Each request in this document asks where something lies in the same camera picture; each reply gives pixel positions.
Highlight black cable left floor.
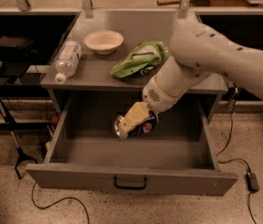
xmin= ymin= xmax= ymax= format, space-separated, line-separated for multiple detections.
xmin=31 ymin=182 xmax=91 ymax=224

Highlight black cable right floor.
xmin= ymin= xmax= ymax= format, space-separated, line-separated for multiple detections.
xmin=215 ymin=87 xmax=260 ymax=224

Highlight dark box on shelf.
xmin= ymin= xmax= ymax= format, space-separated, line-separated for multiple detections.
xmin=0 ymin=35 xmax=34 ymax=50

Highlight black drawer handle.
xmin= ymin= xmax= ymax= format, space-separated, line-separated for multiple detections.
xmin=113 ymin=176 xmax=147 ymax=190

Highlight clear plastic water bottle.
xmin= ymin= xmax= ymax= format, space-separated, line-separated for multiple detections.
xmin=54 ymin=40 xmax=82 ymax=83

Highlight blue pepsi can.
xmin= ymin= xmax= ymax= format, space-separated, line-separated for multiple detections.
xmin=114 ymin=111 xmax=159 ymax=139

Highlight black metal stand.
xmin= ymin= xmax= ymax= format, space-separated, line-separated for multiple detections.
xmin=0 ymin=99 xmax=37 ymax=179

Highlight grey cabinet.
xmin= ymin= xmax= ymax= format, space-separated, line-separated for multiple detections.
xmin=41 ymin=9 xmax=197 ymax=113

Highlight black power adapter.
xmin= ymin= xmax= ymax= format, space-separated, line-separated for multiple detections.
xmin=246 ymin=172 xmax=259 ymax=192

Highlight wooden stick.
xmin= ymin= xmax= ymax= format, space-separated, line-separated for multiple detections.
xmin=157 ymin=0 xmax=181 ymax=6

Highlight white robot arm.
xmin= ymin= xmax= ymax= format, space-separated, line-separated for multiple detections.
xmin=115 ymin=22 xmax=263 ymax=139

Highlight green chip bag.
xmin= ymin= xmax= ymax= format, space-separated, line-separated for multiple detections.
xmin=110 ymin=41 xmax=169 ymax=78

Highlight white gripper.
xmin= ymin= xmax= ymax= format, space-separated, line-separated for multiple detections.
xmin=117 ymin=77 xmax=181 ymax=134

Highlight black cable floor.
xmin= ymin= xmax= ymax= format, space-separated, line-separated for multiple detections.
xmin=215 ymin=87 xmax=260 ymax=224
xmin=31 ymin=182 xmax=91 ymax=224

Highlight grey open top drawer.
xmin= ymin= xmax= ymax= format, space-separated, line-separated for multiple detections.
xmin=26 ymin=91 xmax=238 ymax=196

